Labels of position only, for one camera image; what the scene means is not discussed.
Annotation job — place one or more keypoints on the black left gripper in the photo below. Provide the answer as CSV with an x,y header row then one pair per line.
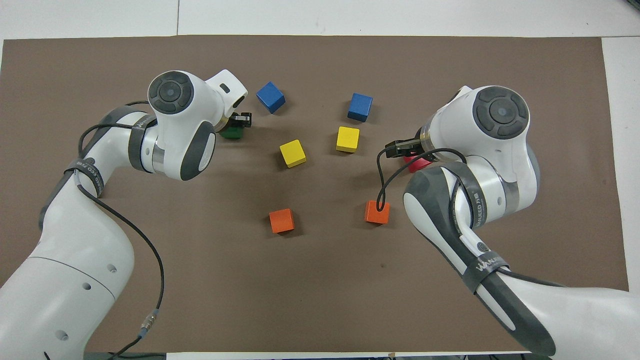
x,y
231,122

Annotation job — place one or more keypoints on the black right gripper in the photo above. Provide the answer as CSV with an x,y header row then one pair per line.
x,y
402,147

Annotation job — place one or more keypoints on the green wooden cube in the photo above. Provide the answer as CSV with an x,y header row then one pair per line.
x,y
231,134

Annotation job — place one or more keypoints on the red wooden cube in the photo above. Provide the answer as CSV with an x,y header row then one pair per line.
x,y
418,163

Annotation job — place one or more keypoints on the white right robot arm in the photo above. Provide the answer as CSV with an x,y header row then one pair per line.
x,y
490,150

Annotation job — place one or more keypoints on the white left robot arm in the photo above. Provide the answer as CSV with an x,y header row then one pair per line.
x,y
170,135

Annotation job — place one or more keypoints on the blue wooden cube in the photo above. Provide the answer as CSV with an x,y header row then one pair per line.
x,y
360,107
270,97

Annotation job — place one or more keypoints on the yellow wooden cube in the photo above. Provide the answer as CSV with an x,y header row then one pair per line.
x,y
292,153
347,139

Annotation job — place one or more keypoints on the orange wooden cube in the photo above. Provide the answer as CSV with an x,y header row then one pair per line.
x,y
377,212
281,220

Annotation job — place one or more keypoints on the brown table mat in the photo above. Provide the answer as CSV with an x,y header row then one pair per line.
x,y
320,300

